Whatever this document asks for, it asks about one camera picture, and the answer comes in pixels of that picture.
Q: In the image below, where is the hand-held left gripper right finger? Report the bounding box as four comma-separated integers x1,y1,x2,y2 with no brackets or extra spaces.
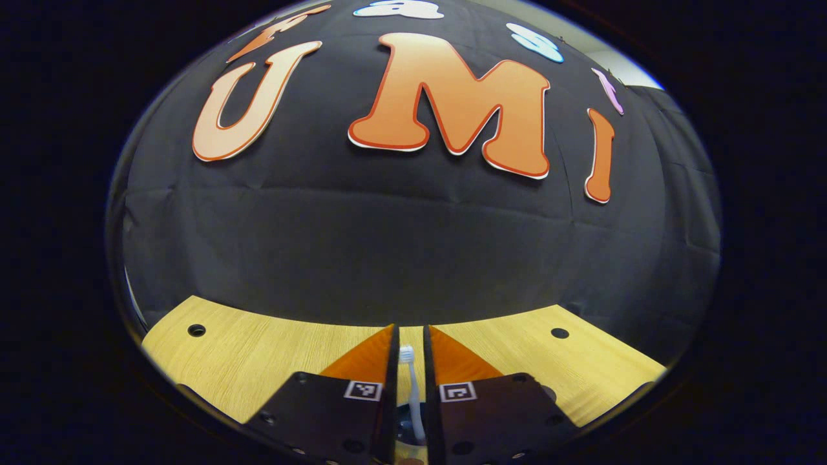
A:
423,324,580,465

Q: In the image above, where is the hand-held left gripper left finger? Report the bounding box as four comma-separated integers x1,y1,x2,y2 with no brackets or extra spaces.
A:
242,324,400,465

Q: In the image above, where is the light blue toothbrush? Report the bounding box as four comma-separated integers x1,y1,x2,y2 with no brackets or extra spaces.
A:
399,346,427,446

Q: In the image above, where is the light blue cup wooden handle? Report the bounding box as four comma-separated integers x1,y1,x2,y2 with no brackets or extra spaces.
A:
393,402,428,465

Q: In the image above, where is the wooden desktop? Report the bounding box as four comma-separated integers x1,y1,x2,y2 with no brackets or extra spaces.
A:
142,296,666,465

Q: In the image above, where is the black backdrop cloth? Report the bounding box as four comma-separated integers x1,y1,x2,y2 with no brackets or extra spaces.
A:
107,0,723,369

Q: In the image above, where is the white strip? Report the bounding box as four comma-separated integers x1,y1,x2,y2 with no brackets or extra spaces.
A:
123,268,140,325

